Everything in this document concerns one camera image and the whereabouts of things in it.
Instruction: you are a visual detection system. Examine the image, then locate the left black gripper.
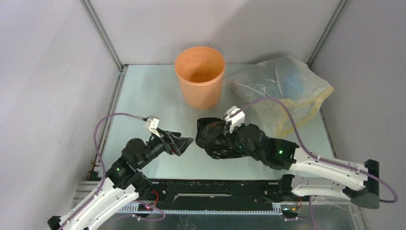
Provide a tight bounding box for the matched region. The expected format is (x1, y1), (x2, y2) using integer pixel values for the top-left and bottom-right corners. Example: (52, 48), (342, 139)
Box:
(137, 127), (193, 168)

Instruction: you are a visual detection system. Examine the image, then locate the black trash bag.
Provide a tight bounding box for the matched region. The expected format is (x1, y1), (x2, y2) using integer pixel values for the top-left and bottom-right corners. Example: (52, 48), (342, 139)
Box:
(195, 117), (247, 160)

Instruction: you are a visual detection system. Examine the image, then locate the translucent yellowish plastic bag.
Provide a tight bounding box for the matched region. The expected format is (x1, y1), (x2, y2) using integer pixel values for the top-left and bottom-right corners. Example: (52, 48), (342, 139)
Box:
(226, 56), (334, 138)

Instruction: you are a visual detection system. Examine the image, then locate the orange plastic trash bin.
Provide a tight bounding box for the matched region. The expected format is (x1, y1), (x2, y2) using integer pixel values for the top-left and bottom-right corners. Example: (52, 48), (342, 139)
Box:
(174, 46), (226, 110)

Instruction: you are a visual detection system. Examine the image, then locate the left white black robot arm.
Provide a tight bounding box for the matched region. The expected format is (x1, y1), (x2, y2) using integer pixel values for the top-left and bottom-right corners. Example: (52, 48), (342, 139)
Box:
(47, 129), (194, 230)

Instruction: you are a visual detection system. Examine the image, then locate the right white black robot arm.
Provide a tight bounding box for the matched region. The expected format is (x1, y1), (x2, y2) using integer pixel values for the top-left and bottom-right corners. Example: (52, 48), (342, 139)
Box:
(226, 124), (380, 209)

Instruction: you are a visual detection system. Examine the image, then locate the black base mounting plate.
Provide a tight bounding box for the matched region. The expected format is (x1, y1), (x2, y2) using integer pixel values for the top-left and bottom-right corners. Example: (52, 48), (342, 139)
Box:
(128, 179), (310, 212)

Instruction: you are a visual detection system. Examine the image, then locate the left small circuit board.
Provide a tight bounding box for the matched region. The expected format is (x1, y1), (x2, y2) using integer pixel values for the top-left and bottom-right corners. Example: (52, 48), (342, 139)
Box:
(138, 204), (154, 211)

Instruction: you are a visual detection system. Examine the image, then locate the small circuit board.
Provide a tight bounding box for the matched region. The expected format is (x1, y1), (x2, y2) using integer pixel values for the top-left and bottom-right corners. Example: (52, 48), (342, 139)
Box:
(138, 204), (154, 211)
(282, 207), (300, 213)

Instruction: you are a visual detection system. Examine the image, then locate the right small circuit board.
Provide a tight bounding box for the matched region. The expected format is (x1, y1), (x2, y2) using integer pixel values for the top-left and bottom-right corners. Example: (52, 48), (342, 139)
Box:
(282, 207), (300, 213)

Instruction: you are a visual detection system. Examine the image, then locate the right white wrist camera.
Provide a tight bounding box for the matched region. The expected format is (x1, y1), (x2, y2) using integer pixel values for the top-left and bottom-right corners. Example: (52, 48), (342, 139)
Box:
(224, 106), (245, 133)

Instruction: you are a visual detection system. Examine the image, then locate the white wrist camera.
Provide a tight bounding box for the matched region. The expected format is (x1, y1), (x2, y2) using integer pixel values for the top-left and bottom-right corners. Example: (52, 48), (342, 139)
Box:
(144, 115), (161, 138)
(224, 106), (245, 133)

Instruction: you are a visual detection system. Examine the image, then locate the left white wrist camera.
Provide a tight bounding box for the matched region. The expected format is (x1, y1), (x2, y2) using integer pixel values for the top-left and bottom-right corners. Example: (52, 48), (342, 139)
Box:
(144, 115), (161, 138)

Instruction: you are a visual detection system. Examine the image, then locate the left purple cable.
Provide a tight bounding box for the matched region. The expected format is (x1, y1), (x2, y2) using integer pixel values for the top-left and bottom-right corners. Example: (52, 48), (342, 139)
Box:
(57, 113), (148, 230)

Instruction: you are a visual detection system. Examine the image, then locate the right aluminium corner post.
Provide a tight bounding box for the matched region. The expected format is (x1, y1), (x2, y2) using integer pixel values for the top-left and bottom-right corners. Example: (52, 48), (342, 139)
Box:
(307, 0), (349, 69)

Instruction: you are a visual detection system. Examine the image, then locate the aluminium corner post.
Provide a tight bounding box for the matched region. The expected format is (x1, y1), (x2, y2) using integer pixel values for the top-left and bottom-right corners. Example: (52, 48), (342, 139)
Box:
(80, 0), (124, 71)
(307, 0), (349, 69)

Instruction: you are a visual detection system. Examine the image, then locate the aluminium frame rail front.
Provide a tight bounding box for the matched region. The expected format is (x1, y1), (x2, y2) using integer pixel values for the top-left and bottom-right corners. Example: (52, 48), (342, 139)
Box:
(71, 181), (362, 217)

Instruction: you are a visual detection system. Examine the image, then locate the left aluminium corner post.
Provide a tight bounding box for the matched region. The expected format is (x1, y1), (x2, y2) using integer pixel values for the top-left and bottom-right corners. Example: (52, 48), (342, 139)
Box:
(80, 0), (124, 71)

